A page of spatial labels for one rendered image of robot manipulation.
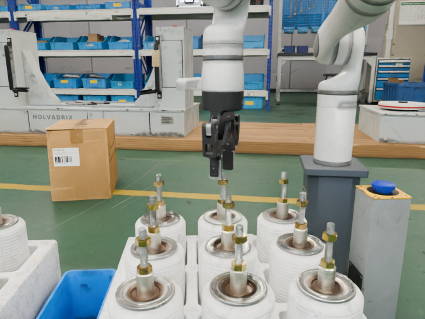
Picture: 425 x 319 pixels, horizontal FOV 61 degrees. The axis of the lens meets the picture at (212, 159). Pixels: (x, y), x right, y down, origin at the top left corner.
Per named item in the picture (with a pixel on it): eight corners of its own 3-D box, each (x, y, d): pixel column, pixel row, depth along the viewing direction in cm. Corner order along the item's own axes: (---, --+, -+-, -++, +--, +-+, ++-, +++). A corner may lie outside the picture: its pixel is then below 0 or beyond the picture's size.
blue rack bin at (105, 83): (96, 87, 575) (95, 73, 570) (119, 87, 570) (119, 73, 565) (81, 88, 527) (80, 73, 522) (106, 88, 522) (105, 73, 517)
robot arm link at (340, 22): (346, -42, 64) (401, -42, 64) (309, 37, 91) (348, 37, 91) (349, 6, 63) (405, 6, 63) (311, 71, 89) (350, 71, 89)
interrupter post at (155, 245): (163, 252, 58) (162, 233, 57) (148, 254, 57) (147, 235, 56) (160, 245, 60) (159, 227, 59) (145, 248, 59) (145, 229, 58)
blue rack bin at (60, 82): (70, 87, 580) (69, 73, 575) (92, 87, 575) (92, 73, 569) (52, 88, 532) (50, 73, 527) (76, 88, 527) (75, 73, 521)
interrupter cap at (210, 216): (202, 226, 67) (202, 223, 67) (203, 211, 74) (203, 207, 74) (243, 227, 67) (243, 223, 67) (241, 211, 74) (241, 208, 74)
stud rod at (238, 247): (233, 278, 48) (234, 224, 46) (240, 276, 48) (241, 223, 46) (236, 281, 47) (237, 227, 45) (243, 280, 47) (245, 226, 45)
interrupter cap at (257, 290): (198, 285, 49) (198, 281, 49) (243, 269, 53) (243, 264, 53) (231, 317, 43) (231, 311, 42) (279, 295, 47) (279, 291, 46)
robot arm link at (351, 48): (357, 26, 89) (350, 97, 93) (317, 26, 89) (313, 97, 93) (372, 21, 80) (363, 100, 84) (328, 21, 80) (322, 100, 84)
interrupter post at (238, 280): (225, 288, 48) (225, 266, 47) (240, 283, 49) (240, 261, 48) (236, 298, 46) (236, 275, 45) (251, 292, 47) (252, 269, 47)
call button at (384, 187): (366, 190, 68) (367, 179, 68) (387, 189, 68) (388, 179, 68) (377, 197, 64) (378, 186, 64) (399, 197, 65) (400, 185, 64)
